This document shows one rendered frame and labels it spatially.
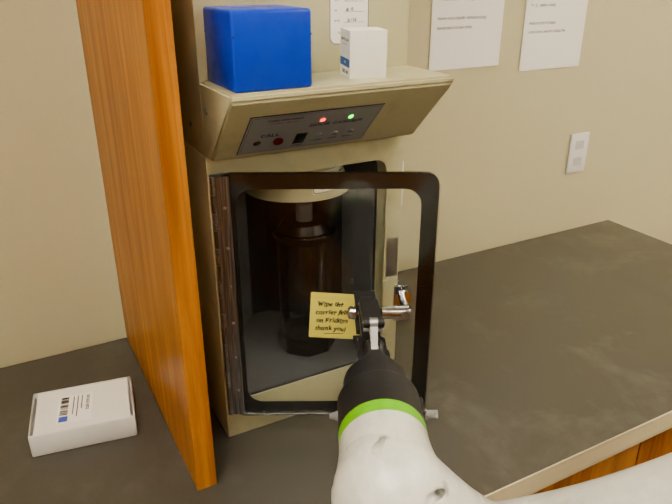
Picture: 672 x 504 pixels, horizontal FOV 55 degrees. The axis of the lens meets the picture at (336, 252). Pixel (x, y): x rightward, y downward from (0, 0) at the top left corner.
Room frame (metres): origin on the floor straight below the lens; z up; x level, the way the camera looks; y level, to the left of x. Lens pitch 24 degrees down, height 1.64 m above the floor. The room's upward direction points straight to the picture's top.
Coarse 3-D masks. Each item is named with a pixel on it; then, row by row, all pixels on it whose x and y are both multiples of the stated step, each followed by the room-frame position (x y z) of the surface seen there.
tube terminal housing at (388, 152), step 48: (192, 0) 0.84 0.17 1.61; (240, 0) 0.87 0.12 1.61; (288, 0) 0.90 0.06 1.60; (384, 0) 0.97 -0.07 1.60; (192, 48) 0.86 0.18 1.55; (336, 48) 0.94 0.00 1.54; (192, 96) 0.87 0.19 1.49; (192, 144) 0.89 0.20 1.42; (384, 144) 0.98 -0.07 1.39; (192, 192) 0.91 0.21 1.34; (240, 432) 0.85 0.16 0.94
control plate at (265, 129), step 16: (304, 112) 0.81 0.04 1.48; (320, 112) 0.82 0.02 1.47; (336, 112) 0.84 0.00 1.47; (352, 112) 0.85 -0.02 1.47; (368, 112) 0.87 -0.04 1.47; (256, 128) 0.80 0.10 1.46; (272, 128) 0.81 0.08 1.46; (288, 128) 0.82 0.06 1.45; (304, 128) 0.84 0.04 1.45; (320, 128) 0.85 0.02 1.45; (336, 128) 0.87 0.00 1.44; (352, 128) 0.89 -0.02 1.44; (240, 144) 0.81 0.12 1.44; (272, 144) 0.84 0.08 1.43; (288, 144) 0.86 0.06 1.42; (304, 144) 0.87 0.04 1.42
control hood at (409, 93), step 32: (224, 96) 0.76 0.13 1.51; (256, 96) 0.76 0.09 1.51; (288, 96) 0.78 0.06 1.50; (320, 96) 0.80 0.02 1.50; (352, 96) 0.82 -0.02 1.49; (384, 96) 0.85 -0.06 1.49; (416, 96) 0.88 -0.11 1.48; (224, 128) 0.77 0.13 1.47; (384, 128) 0.92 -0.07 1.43; (416, 128) 0.96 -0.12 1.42
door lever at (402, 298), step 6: (396, 294) 0.84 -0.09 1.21; (402, 294) 0.84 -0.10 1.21; (408, 294) 0.84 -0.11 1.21; (396, 300) 0.84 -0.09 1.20; (402, 300) 0.82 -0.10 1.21; (408, 300) 0.84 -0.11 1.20; (354, 306) 0.80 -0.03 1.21; (384, 306) 0.80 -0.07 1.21; (390, 306) 0.80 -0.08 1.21; (396, 306) 0.80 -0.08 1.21; (402, 306) 0.80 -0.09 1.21; (408, 306) 0.80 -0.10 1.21; (348, 312) 0.79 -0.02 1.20; (354, 312) 0.79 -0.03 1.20; (384, 312) 0.79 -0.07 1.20; (390, 312) 0.79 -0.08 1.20; (396, 312) 0.79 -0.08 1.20; (402, 312) 0.79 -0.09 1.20; (408, 312) 0.79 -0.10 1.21; (354, 318) 0.79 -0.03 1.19; (384, 318) 0.79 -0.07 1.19; (390, 318) 0.79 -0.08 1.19; (396, 318) 0.79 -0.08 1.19; (402, 318) 0.79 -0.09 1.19; (408, 318) 0.79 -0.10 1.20
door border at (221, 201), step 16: (224, 192) 0.83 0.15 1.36; (224, 208) 0.83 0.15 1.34; (224, 224) 0.83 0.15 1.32; (224, 240) 0.83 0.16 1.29; (224, 256) 0.83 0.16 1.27; (224, 272) 0.83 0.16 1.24; (224, 288) 0.83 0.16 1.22; (224, 304) 0.83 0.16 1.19; (224, 336) 0.83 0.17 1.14; (240, 352) 0.83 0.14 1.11; (240, 368) 0.83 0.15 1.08; (240, 384) 0.83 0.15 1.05; (240, 400) 0.83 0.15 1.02
